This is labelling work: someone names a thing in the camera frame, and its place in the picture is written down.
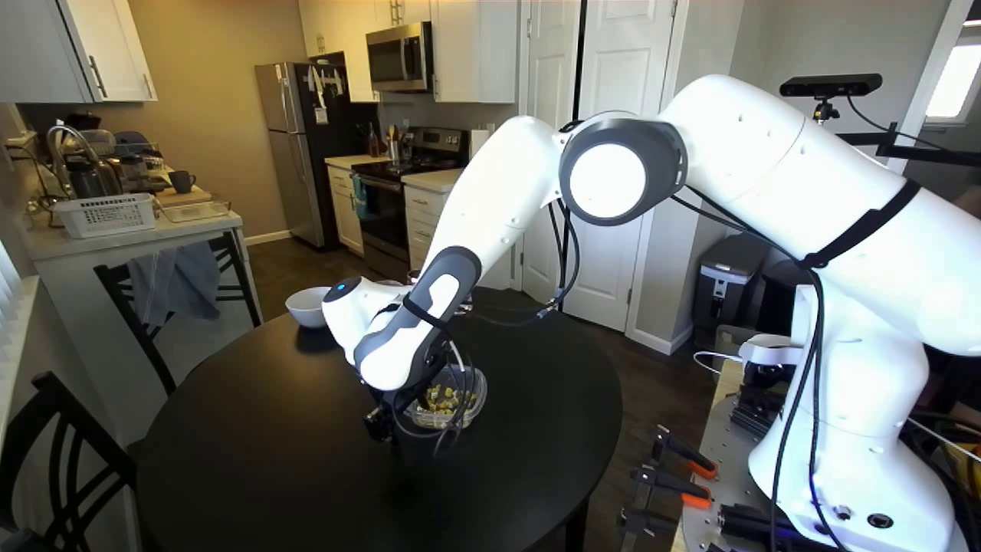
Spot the black chair near left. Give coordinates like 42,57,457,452
0,371,141,552

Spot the white upper cabinet left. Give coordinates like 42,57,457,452
0,0,158,105

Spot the stainless steel microwave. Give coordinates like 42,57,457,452
364,23,432,93

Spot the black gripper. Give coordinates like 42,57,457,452
364,340,473,441

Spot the orange handled clamp lower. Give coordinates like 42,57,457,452
620,464,710,538

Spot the clear plastic lunchbox with food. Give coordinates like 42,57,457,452
409,367,488,428

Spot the white double door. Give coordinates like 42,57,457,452
517,0,675,330

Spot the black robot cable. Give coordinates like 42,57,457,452
770,177,922,552

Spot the white bowl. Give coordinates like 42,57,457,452
284,285,328,327

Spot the orange handled clamp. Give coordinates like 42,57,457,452
620,464,710,538
650,425,719,483

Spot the white basket on counter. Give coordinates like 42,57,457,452
55,193,158,240

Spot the black trash bin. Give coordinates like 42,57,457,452
692,232,770,334

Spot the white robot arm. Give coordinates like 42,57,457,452
323,75,981,552

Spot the black stove oven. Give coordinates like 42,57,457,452
352,126,468,278

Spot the kitchen counter with clutter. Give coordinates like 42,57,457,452
0,105,242,269

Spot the grey cloth on stool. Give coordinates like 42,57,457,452
128,243,222,324

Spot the black bar stool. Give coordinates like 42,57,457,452
96,231,260,394

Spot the round black table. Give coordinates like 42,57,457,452
134,285,626,552

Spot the white base cabinet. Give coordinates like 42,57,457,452
404,168,461,269

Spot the black camera on mount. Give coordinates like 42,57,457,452
780,75,981,168

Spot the stainless steel refrigerator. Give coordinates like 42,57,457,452
256,52,378,250

